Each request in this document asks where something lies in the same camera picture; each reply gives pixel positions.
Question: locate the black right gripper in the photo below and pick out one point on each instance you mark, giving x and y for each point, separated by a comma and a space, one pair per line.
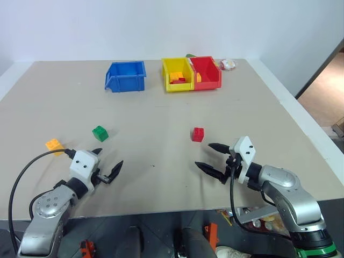
233, 164

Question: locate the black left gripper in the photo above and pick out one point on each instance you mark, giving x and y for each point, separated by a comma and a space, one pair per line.
103, 179

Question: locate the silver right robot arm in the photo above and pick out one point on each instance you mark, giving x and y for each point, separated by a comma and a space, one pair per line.
290, 193

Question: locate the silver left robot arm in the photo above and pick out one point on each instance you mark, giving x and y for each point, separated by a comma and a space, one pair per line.
45, 215

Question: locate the green toy brick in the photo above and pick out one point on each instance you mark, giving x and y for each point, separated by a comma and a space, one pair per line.
100, 133

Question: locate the red toy brick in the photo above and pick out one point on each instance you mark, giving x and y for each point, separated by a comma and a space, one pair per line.
197, 134

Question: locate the orange toy brick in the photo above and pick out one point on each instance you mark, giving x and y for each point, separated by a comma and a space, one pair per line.
54, 145

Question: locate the red and yellow small item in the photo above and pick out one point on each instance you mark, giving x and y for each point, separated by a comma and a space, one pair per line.
225, 215

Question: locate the red plastic storage bin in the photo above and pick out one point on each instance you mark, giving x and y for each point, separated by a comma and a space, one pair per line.
208, 84

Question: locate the orange plastic clamp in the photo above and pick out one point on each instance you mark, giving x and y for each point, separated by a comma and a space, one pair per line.
212, 236

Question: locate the yellow plastic storage bin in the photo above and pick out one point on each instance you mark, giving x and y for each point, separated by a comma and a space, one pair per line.
178, 87

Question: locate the blue plastic storage bin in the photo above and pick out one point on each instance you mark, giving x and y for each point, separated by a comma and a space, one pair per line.
126, 80

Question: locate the small yellow block in bin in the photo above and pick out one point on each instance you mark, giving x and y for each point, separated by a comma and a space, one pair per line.
199, 78

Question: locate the dark rounded shape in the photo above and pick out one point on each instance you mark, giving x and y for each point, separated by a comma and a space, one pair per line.
193, 243
131, 242

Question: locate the colourful snack packets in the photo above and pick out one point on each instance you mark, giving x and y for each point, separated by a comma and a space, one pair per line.
271, 224

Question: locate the small red block in bin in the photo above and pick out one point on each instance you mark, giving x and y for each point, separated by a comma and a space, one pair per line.
179, 80

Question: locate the orange and black tool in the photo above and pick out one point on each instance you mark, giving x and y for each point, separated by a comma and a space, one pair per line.
87, 248

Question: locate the orange block in bin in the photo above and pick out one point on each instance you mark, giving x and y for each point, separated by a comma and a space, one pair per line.
176, 75

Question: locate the white shoe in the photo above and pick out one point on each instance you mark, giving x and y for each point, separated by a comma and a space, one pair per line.
231, 253

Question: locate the red and white wrapped packet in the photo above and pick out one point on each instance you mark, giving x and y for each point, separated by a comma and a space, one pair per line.
228, 64

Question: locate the green object behind bins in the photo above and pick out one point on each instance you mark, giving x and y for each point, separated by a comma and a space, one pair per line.
190, 55

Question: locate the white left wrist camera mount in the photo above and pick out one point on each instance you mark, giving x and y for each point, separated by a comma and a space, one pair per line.
80, 164

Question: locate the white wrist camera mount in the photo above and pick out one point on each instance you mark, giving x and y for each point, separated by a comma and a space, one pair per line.
246, 151
80, 164

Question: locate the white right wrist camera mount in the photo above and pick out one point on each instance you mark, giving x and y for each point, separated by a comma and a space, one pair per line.
246, 151

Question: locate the silver metal bracket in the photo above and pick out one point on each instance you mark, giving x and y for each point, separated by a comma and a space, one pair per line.
255, 215

